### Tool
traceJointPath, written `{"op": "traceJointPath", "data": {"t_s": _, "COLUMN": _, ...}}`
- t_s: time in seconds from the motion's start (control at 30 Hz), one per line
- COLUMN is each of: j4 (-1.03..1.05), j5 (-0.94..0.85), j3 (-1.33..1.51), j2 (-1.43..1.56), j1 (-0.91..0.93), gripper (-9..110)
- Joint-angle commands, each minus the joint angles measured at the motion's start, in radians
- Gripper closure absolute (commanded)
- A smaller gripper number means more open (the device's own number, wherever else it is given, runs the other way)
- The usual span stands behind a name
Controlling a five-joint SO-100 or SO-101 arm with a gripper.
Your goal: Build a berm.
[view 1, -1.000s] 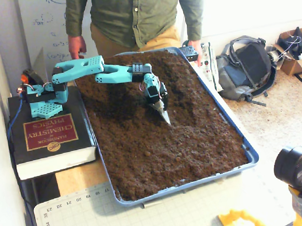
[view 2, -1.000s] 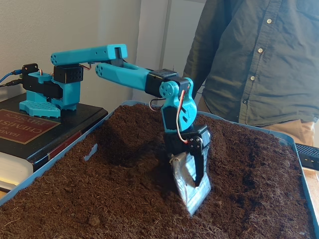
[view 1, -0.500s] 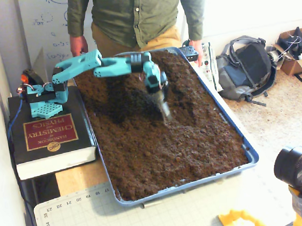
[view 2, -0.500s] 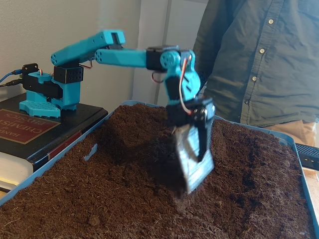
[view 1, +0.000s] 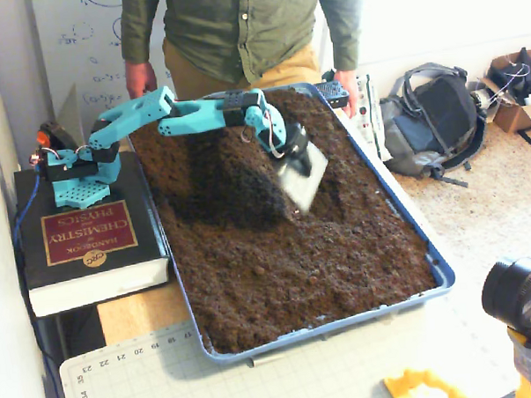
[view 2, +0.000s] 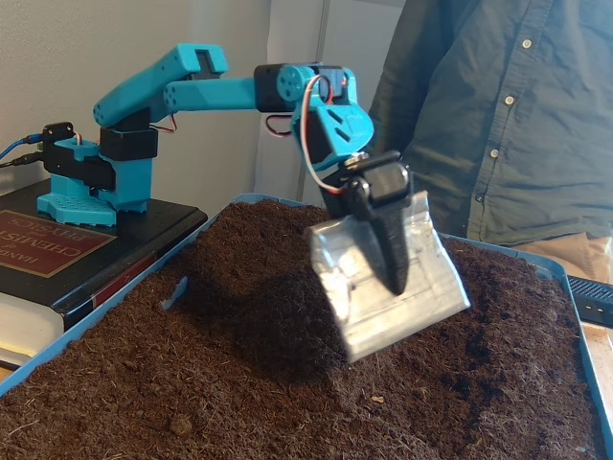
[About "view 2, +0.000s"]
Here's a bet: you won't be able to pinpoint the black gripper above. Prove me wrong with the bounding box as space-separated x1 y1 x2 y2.
306 150 473 364

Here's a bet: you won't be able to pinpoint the brown soil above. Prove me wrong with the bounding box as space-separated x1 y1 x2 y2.
0 199 600 460

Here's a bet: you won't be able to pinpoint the green sleeved right forearm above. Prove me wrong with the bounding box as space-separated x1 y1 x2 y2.
368 71 432 159

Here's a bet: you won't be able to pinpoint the green button shirt torso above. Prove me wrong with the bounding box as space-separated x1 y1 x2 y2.
368 0 613 248

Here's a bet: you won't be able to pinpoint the khaki trousers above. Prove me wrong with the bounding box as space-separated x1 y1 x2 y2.
514 232 613 284

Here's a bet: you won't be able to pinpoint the black perforated device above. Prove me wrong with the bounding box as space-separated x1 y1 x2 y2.
566 274 613 330

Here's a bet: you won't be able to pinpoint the blue plastic tray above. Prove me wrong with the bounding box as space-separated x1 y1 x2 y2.
0 193 613 460

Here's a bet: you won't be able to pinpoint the black chemistry physics handbook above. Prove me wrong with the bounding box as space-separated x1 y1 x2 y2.
0 179 210 370

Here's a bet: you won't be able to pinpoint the black cable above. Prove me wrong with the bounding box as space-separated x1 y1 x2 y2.
0 152 47 169

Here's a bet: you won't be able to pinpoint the blue cable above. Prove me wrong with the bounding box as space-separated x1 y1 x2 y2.
0 133 45 162

